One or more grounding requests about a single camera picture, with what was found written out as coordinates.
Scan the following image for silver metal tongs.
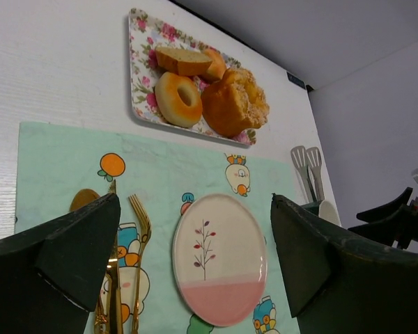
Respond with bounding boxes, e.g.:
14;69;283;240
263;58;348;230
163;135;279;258
291;145;325;202

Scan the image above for mint cartoon placemat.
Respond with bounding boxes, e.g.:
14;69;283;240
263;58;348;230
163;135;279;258
15;122;299;333

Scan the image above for ring donut bread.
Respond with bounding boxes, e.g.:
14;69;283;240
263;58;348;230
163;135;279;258
155;72;203;128

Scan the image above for large crumb-topped muffin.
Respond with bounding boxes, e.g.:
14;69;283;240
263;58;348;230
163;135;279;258
201;67;270;138

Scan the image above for gold spoon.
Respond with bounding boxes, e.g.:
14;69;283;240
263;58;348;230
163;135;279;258
70;189;100;212

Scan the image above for pink white ceramic plate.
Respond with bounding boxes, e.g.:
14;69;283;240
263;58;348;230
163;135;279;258
172;193;268;327

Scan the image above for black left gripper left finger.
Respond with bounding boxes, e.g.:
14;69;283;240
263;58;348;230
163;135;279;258
0;193;121;333

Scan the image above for sliced loaf bread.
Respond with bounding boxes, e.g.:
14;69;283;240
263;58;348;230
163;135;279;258
155;47;212;77

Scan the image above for gold knife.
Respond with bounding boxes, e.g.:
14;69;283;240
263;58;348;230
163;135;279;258
95;179;123;334

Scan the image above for small round bun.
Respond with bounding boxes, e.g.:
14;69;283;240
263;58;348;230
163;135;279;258
201;48;227;83

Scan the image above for floral rectangular tray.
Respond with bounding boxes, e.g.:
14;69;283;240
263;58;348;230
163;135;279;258
128;8;256;146

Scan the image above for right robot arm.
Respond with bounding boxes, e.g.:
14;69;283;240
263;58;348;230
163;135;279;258
270;188;418;333

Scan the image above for green mug white inside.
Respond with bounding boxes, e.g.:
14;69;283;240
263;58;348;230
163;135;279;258
302;200;341;226

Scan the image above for blue label sticker right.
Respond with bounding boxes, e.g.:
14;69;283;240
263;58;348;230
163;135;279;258
286;72;306;90

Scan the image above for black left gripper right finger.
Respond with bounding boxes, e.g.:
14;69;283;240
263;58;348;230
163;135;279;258
270;194;418;333

